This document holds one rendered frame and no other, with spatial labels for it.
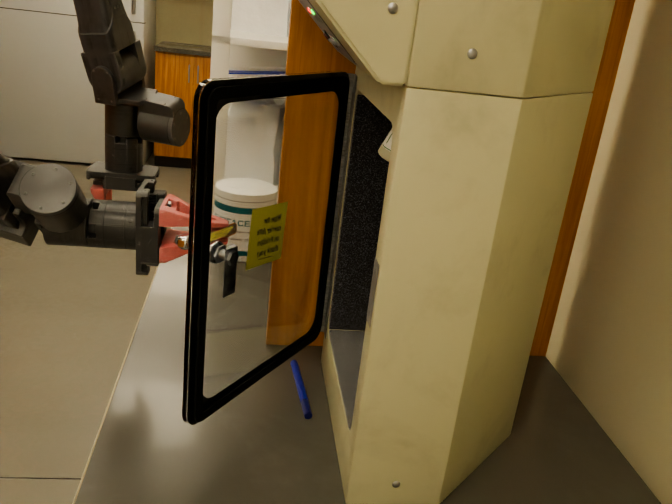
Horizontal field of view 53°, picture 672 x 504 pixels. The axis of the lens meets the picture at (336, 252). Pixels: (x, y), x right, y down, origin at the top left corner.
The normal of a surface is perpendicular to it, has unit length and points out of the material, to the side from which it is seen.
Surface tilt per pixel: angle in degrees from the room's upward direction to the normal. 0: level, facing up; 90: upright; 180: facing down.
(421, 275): 90
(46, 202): 50
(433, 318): 90
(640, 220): 90
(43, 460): 0
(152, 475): 0
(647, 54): 90
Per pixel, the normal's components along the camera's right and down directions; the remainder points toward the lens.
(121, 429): 0.11, -0.93
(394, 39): 0.11, 0.36
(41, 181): 0.14, -0.32
